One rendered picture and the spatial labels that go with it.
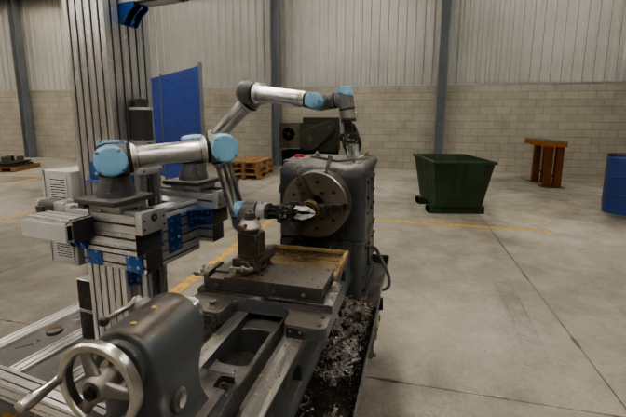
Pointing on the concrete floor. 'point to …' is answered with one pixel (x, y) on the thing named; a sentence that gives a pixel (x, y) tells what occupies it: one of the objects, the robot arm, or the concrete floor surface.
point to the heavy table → (547, 161)
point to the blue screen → (177, 109)
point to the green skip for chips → (453, 182)
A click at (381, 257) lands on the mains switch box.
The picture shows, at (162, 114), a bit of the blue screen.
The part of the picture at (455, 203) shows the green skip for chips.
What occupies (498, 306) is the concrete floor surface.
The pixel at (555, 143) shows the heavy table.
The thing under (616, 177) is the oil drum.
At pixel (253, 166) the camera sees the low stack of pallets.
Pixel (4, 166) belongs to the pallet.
